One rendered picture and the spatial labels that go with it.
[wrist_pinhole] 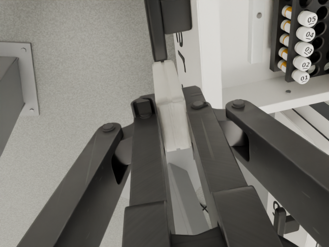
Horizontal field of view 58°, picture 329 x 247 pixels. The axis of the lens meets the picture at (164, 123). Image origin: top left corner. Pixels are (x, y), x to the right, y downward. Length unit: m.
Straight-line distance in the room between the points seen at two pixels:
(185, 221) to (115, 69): 0.66
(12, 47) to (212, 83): 1.03
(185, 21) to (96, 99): 1.06
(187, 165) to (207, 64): 1.27
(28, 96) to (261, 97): 1.06
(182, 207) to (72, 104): 0.62
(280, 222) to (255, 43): 0.24
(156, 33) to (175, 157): 1.23
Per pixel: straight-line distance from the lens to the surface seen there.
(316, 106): 0.40
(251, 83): 0.39
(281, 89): 0.38
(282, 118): 0.44
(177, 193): 1.32
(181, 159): 1.47
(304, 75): 0.32
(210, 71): 0.26
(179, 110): 0.15
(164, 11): 0.25
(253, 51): 0.36
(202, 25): 0.24
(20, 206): 1.68
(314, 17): 0.31
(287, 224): 0.47
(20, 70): 1.26
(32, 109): 1.32
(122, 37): 1.20
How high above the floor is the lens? 1.15
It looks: 57 degrees down
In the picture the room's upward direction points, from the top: 160 degrees clockwise
